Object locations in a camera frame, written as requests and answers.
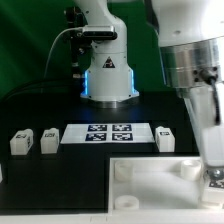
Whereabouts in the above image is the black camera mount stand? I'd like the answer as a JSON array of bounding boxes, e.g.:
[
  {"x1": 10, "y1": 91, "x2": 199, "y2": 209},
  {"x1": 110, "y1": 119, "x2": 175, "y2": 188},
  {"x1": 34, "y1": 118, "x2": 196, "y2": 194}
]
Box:
[{"x1": 64, "y1": 7, "x2": 89, "y2": 79}]

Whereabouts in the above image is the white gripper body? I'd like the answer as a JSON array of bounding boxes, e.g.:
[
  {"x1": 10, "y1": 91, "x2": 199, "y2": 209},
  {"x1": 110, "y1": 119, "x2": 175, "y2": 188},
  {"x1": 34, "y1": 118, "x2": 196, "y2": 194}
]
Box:
[{"x1": 184, "y1": 83, "x2": 224, "y2": 167}]

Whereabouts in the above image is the white part left edge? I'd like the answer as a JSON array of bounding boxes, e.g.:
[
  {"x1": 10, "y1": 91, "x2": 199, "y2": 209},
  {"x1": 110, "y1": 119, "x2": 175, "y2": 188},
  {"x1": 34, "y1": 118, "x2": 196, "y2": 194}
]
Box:
[{"x1": 0, "y1": 164, "x2": 3, "y2": 184}]

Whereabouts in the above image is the white marker sheet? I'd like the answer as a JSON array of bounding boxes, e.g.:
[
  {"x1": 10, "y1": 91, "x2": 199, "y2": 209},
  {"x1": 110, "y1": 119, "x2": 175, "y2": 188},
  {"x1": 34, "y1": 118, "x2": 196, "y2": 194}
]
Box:
[{"x1": 61, "y1": 123, "x2": 154, "y2": 144}]

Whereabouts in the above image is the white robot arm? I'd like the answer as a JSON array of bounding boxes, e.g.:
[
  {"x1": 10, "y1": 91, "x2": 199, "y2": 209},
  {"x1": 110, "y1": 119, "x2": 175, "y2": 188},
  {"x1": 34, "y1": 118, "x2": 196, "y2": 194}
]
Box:
[{"x1": 74, "y1": 0, "x2": 224, "y2": 169}]

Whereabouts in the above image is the white camera cable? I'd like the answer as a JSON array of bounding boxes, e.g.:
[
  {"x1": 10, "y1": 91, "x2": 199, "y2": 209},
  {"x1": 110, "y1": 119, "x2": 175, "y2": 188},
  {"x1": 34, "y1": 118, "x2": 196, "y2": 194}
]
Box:
[{"x1": 43, "y1": 27, "x2": 84, "y2": 79}]

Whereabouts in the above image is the white square table top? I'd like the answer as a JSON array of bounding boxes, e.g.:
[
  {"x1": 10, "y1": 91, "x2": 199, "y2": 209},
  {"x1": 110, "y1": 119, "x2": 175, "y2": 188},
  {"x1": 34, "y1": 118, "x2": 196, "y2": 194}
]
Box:
[{"x1": 107, "y1": 156, "x2": 214, "y2": 214}]

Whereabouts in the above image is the black cable bundle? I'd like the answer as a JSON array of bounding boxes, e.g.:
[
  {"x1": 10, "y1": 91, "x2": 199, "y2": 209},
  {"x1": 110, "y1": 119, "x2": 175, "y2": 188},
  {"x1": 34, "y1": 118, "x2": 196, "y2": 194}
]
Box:
[{"x1": 0, "y1": 77, "x2": 84, "y2": 104}]

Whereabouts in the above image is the grey camera on mount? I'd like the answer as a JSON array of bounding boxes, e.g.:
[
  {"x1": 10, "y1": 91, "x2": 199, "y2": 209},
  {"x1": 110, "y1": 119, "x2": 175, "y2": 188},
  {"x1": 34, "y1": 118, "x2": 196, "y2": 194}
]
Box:
[{"x1": 82, "y1": 25, "x2": 117, "y2": 40}]

